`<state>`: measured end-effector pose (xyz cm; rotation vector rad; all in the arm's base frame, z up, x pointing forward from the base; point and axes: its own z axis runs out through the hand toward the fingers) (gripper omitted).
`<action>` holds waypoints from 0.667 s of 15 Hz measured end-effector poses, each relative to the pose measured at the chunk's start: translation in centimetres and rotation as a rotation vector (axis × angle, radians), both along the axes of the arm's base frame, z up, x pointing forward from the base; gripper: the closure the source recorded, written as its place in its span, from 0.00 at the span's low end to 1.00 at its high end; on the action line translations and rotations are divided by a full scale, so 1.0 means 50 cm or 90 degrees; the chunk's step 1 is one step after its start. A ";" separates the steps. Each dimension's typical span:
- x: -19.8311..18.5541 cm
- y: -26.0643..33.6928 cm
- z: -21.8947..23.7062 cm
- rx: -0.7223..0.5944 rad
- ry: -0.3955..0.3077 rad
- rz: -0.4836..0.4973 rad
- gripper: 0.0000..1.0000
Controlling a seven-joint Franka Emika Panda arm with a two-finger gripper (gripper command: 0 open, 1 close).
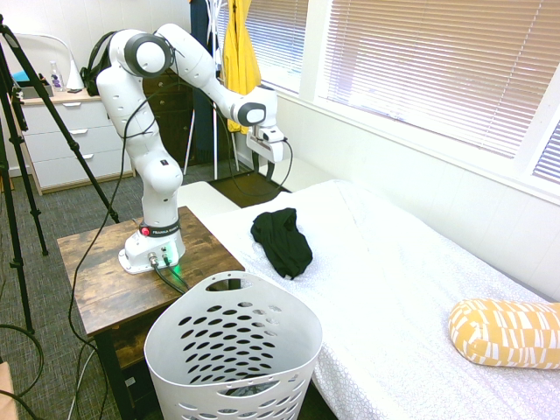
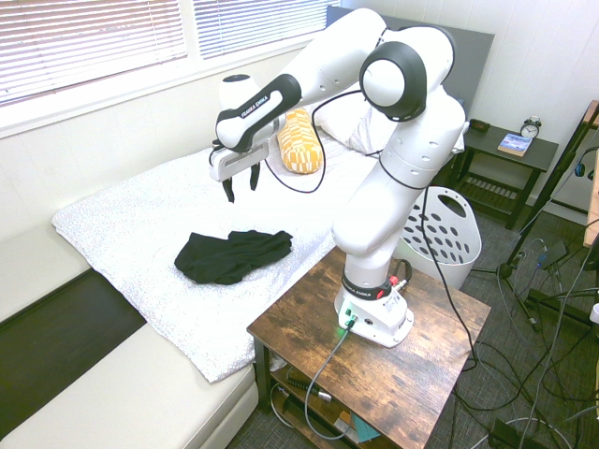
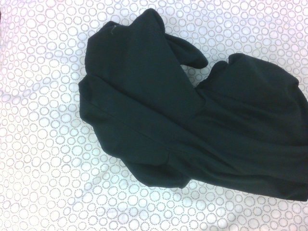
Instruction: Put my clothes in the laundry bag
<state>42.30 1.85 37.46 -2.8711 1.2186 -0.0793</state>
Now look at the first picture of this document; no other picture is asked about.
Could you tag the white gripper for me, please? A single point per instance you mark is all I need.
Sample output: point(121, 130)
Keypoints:
point(268, 149)

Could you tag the blue-tinted window blind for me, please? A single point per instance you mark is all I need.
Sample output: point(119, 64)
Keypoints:
point(549, 153)

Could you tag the black camera tripod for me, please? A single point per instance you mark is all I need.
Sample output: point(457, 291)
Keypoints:
point(52, 116)

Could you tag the black garment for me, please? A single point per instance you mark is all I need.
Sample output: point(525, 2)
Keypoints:
point(284, 245)

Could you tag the white desk lamp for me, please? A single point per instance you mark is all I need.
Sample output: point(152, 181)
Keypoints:
point(74, 79)

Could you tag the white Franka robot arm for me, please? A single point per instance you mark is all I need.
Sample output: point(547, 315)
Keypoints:
point(149, 175)

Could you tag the clear plastic bottle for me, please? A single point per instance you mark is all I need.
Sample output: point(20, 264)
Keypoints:
point(57, 81)

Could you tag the large white window blind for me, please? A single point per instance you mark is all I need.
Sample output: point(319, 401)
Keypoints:
point(437, 65)

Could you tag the yellow hanging jacket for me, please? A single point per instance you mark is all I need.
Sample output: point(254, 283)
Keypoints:
point(238, 52)

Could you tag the white drawer dresser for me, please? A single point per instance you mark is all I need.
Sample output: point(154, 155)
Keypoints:
point(87, 131)

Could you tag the rustic wooden side table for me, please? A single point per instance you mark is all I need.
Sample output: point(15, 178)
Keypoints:
point(109, 289)

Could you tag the white perforated laundry basket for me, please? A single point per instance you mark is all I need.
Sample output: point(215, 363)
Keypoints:
point(175, 363)

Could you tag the grey storage box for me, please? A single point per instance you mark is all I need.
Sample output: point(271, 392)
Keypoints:
point(35, 93)

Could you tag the narrow white window blind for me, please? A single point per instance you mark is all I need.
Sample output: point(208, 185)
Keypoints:
point(275, 39)

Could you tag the black backpack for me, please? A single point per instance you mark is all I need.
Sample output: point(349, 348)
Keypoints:
point(93, 65)

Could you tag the white coat rack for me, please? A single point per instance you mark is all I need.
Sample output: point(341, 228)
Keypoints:
point(215, 131)

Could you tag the dark wooden cabinet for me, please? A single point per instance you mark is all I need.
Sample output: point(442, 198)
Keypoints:
point(170, 114)

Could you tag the white circle-patterned bed cover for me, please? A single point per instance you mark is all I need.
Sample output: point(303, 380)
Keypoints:
point(394, 284)

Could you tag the dark blue hanging garment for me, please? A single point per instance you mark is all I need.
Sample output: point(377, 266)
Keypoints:
point(203, 87)

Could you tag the yellow white patterned pillow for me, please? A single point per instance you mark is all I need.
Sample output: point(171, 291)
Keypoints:
point(503, 334)

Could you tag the dark clothing inside basket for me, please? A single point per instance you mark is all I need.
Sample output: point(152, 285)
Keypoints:
point(250, 390)

